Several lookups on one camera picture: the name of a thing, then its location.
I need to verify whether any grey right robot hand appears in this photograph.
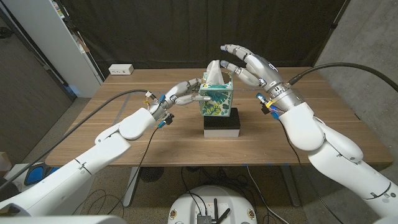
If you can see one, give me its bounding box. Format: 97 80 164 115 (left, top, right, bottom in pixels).
220 44 307 116

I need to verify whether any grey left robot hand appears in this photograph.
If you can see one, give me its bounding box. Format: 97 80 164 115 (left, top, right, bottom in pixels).
148 77 213 121

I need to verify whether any white tissue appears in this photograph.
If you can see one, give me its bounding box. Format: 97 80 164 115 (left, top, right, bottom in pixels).
206 60 225 85

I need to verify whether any teal leaf print tissue box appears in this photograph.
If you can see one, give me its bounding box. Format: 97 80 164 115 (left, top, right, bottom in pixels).
198 72 234 117

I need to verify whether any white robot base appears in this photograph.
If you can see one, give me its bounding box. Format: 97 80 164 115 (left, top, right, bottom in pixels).
167 185 258 224

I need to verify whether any black box with white base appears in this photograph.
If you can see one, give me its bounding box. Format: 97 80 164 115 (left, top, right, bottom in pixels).
203 107 241 138

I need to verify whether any cardboard box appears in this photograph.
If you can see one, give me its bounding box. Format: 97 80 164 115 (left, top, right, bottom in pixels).
0 151 12 179

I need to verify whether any black backdrop curtain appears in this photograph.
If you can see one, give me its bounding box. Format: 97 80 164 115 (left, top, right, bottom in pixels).
60 0 348 78

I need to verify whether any white power strip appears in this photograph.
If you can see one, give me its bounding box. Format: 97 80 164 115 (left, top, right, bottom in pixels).
108 63 135 76

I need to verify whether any black backdrop stand pole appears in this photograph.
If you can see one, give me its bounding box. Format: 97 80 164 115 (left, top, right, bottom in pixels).
312 0 354 68

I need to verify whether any round black floor disc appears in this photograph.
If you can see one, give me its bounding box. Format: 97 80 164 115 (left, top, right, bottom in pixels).
139 167 165 183

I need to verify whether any white table leg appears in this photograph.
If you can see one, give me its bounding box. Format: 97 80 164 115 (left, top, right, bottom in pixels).
123 166 141 208

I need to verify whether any grey table leg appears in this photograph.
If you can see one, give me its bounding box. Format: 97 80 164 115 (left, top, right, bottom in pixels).
279 164 302 208

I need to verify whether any black device with antennas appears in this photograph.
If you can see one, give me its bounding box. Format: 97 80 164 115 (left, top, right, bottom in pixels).
197 198 231 224

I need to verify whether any white cabinet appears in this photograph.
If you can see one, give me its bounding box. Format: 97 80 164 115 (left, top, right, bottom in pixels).
1 0 105 99

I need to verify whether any white platform with blue pads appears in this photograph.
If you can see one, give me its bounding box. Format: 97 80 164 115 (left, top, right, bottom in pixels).
6 162 63 187

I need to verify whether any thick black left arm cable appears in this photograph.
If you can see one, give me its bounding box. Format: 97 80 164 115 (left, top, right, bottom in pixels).
0 88 156 191

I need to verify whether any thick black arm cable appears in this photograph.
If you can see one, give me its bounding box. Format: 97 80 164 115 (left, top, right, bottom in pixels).
0 88 156 191
287 62 398 93

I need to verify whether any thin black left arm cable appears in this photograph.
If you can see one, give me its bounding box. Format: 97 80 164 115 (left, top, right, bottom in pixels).
106 126 160 216

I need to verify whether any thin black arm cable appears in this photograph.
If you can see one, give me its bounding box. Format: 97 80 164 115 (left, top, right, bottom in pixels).
106 126 160 216
278 119 345 224

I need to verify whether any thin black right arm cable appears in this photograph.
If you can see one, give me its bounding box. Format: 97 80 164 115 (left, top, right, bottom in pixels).
278 119 345 224

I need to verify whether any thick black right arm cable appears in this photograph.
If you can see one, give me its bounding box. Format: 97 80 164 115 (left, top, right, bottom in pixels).
287 62 398 93

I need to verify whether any white floor cable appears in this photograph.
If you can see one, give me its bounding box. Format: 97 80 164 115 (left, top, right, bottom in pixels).
246 165 290 224

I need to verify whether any round black wall object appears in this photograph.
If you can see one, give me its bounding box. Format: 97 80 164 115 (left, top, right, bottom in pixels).
0 26 13 40

